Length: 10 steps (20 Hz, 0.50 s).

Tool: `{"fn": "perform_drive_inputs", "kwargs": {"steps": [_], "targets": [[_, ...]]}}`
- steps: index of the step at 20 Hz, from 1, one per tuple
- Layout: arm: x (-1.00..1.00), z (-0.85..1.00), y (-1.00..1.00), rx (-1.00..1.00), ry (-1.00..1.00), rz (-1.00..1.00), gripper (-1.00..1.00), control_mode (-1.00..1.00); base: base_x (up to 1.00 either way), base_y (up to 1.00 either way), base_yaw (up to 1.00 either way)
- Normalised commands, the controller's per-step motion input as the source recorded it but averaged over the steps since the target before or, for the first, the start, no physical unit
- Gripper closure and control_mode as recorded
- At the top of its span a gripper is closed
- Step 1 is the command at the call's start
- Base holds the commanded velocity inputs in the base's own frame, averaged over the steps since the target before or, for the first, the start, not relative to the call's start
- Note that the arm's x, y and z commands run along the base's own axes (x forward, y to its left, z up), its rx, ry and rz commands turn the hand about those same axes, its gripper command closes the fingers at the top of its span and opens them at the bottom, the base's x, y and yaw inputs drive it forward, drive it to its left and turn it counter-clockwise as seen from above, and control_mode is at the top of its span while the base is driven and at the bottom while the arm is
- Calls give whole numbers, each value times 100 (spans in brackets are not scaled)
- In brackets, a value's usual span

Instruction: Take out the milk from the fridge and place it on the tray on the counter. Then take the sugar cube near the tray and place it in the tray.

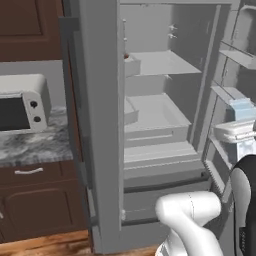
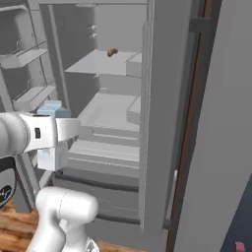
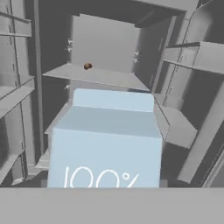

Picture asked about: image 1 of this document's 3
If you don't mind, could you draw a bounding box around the brown drawer front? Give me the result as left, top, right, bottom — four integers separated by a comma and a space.
0, 161, 73, 188

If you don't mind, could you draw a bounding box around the pale blue milk carton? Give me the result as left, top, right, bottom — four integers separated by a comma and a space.
227, 97, 256, 123

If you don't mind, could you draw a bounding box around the silver drawer handle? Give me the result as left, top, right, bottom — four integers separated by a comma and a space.
14, 167, 45, 176

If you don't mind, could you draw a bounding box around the grey freezer drawer front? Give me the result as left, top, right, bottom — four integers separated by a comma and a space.
121, 176, 214, 246

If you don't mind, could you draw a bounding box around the grey left fridge door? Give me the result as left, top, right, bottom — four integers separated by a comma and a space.
77, 0, 142, 255

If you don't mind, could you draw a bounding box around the brown wall cupboard door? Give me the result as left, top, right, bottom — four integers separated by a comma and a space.
0, 0, 65, 63

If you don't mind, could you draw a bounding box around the grey right fridge door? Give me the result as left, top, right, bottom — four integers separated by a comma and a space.
200, 0, 256, 209

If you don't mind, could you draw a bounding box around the grey fridge crisper drawer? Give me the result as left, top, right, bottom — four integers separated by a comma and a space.
124, 92, 193, 148

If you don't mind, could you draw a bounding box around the grey fridge door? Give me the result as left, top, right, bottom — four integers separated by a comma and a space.
77, 0, 142, 255
200, 0, 256, 209

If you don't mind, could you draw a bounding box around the grey fridge shelf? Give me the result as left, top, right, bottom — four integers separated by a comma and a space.
127, 49, 203, 77

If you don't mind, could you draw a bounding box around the dark grey fridge door handle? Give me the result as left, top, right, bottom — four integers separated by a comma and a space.
58, 15, 100, 228

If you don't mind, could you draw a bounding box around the grey fridge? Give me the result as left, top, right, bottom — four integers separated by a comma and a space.
118, 0, 242, 249

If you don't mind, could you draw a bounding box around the dark grey freezer drawer handle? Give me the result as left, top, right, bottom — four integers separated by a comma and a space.
123, 175, 212, 195

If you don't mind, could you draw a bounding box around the white toaster oven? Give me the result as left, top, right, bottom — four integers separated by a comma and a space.
0, 73, 53, 133

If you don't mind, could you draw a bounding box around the brown base cupboard door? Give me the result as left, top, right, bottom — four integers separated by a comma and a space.
0, 181, 88, 243

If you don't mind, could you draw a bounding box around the white lidded container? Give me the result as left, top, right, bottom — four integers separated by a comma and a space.
212, 118, 256, 145

